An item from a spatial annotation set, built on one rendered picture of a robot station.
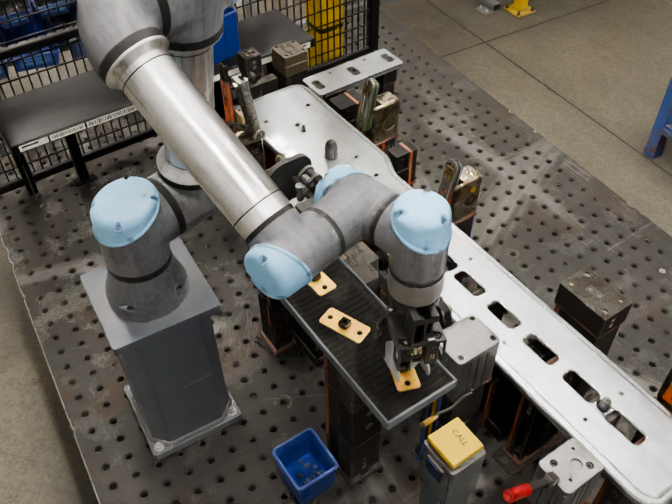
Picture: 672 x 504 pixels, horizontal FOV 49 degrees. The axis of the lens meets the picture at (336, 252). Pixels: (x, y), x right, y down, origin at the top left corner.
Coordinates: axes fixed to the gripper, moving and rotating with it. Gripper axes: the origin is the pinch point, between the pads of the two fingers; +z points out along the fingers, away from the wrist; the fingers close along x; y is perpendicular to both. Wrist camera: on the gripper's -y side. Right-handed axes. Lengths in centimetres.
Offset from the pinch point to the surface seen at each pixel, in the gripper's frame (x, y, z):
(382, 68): 30, -110, 18
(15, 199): -80, -116, 48
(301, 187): -6.3, -47.1, 1.8
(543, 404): 26.3, 3.6, 17.4
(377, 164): 17, -69, 18
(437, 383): 4.6, 4.2, 1.8
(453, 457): 2.6, 16.9, 1.8
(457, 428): 4.8, 12.5, 1.8
